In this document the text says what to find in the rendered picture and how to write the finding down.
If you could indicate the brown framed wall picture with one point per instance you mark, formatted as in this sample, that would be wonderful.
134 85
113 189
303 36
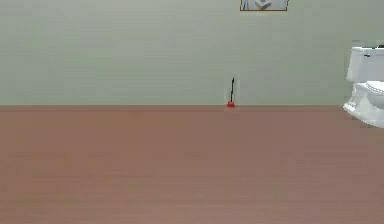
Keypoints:
263 4

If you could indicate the white toilet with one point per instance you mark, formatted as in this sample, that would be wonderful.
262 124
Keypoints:
363 100

